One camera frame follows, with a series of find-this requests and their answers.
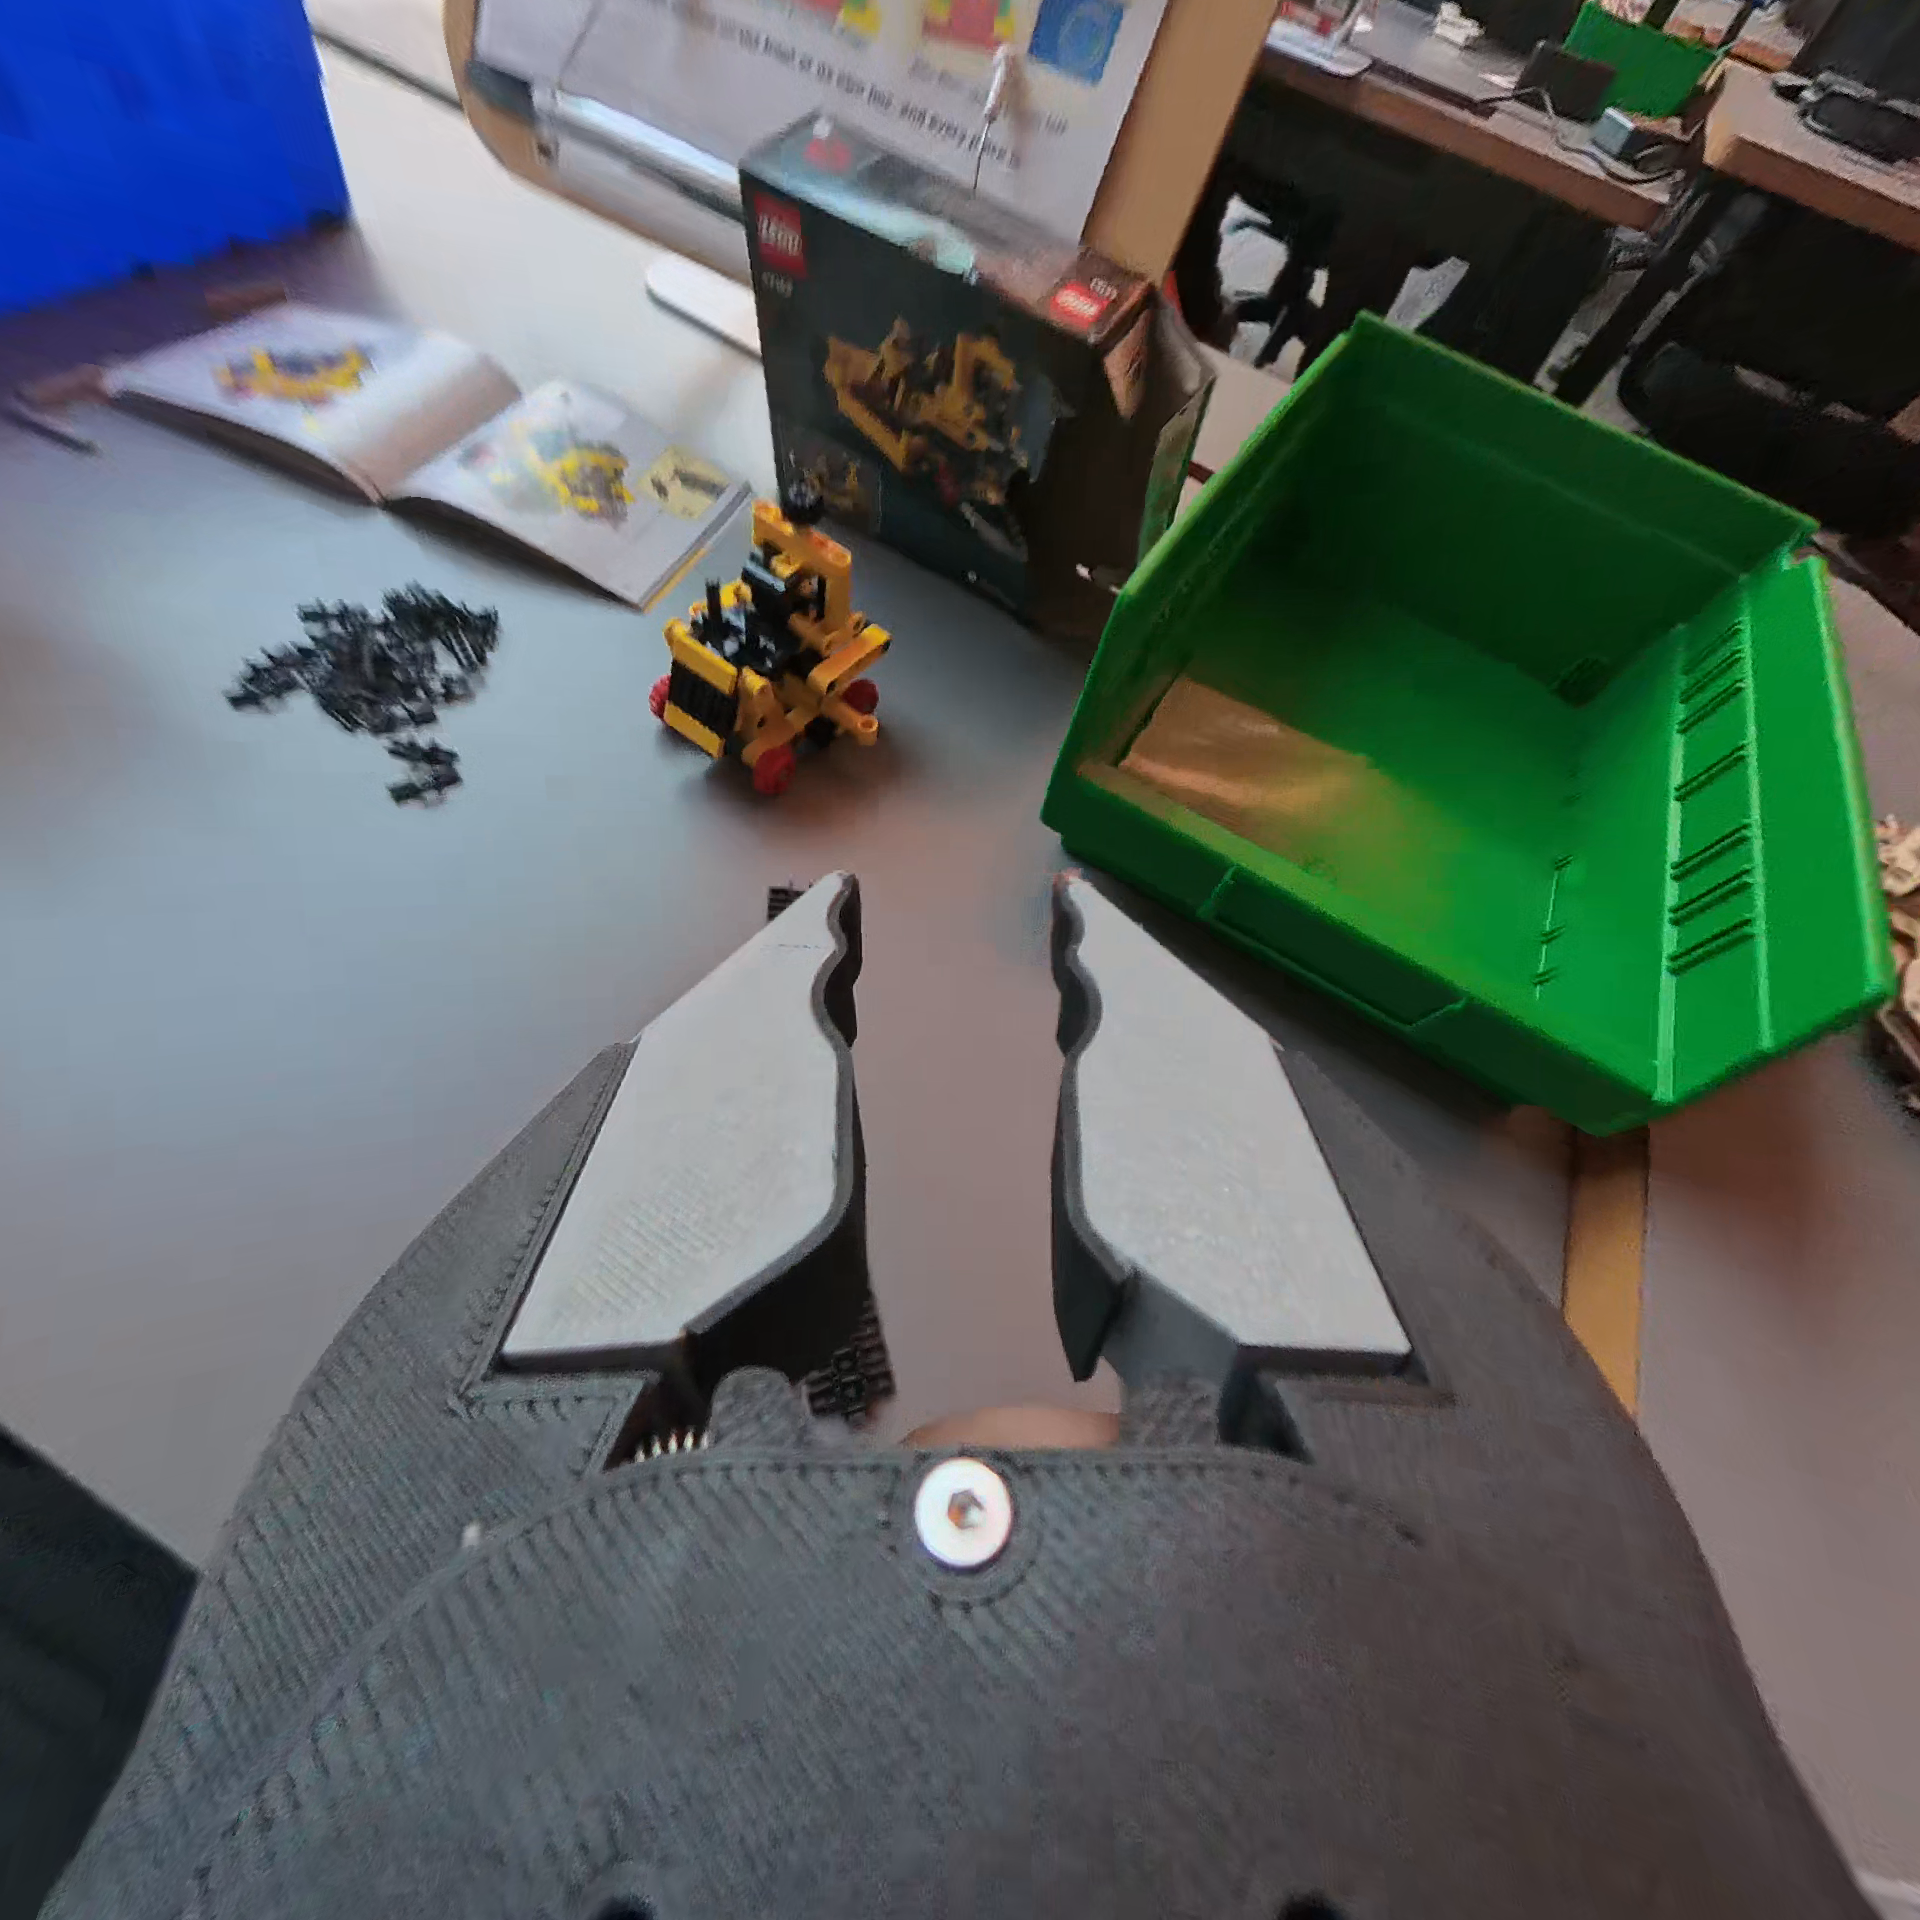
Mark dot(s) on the pile of black lego pieces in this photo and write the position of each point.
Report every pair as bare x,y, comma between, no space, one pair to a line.
374,660

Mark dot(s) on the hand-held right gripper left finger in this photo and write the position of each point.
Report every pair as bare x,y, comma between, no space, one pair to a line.
705,1171

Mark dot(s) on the black office chair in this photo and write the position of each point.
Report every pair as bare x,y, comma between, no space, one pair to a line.
1784,405

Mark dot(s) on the single black lego piece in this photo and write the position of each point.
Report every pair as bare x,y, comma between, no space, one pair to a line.
786,901

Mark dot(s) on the crumpled brown paper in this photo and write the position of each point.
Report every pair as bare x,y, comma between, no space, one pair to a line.
1902,960

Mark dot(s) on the wooden-edged printed poster board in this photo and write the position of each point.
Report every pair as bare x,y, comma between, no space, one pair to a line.
780,60

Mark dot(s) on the wooden desk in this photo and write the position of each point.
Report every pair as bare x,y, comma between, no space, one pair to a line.
1501,135

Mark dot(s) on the yellow lego bulldozer model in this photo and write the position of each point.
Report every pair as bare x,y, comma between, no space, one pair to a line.
765,660

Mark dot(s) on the silver metal stand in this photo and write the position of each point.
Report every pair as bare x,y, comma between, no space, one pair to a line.
660,180

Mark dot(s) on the open lego instruction booklet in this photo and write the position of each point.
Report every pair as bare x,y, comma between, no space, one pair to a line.
374,405

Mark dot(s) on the small grey box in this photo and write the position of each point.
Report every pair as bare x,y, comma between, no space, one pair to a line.
1621,135

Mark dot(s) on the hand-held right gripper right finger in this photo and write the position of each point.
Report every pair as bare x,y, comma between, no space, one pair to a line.
1214,1184

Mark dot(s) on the large green plastic bin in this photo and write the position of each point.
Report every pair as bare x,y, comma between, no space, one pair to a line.
1425,675

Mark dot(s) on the dark lego set box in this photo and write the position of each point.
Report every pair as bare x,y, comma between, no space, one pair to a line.
930,374

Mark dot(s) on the small green plastic bin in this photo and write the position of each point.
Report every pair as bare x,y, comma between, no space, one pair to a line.
1643,60

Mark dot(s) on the blue plastic crate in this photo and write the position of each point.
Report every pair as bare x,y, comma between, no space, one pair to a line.
150,135

